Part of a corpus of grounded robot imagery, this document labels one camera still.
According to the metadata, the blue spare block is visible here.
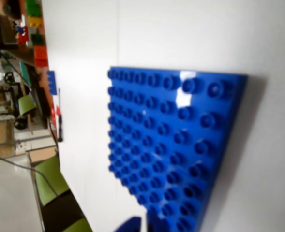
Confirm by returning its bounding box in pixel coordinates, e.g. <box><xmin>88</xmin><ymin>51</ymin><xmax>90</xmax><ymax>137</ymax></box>
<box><xmin>46</xmin><ymin>70</ymin><xmax>57</xmax><ymax>95</ymax></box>

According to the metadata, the blue 8x8 baseplate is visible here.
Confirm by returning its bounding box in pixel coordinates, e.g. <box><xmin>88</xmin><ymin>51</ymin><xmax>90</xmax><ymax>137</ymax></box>
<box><xmin>107</xmin><ymin>66</ymin><xmax>249</xmax><ymax>232</ymax></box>

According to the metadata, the red spare block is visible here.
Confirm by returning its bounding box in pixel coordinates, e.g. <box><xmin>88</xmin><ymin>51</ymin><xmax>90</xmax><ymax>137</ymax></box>
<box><xmin>17</xmin><ymin>26</ymin><xmax>30</xmax><ymax>45</ymax></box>

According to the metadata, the grey floor cable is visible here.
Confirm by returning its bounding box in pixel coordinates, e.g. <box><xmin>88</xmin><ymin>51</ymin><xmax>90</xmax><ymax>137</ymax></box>
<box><xmin>0</xmin><ymin>148</ymin><xmax>59</xmax><ymax>196</ymax></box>

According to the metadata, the dark green spare block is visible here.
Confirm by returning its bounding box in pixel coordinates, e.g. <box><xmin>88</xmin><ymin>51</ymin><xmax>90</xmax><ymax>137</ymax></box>
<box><xmin>30</xmin><ymin>33</ymin><xmax>45</xmax><ymax>46</ymax></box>

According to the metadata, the yellow spare block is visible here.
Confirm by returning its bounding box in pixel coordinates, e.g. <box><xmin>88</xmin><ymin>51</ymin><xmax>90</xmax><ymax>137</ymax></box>
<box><xmin>27</xmin><ymin>16</ymin><xmax>44</xmax><ymax>28</ymax></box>

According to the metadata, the bright green spare block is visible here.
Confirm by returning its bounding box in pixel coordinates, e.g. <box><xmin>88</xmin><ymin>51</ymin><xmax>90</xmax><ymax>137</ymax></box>
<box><xmin>26</xmin><ymin>0</ymin><xmax>43</xmax><ymax>17</ymax></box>

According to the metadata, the green chair with black seat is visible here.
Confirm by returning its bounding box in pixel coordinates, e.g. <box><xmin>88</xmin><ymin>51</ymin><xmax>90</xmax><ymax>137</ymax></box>
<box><xmin>32</xmin><ymin>154</ymin><xmax>94</xmax><ymax>232</ymax></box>

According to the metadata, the black screwdriver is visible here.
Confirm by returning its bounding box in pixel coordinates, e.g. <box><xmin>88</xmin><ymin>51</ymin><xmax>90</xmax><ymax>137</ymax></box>
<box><xmin>56</xmin><ymin>88</ymin><xmax>64</xmax><ymax>142</ymax></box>

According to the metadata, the orange spare block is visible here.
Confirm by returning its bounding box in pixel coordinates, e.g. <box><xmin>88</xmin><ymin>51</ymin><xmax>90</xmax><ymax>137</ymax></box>
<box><xmin>33</xmin><ymin>45</ymin><xmax>48</xmax><ymax>67</ymax></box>

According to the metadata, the small green chair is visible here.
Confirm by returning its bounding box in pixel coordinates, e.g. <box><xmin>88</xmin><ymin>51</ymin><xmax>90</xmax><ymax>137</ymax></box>
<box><xmin>18</xmin><ymin>94</ymin><xmax>36</xmax><ymax>117</ymax></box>

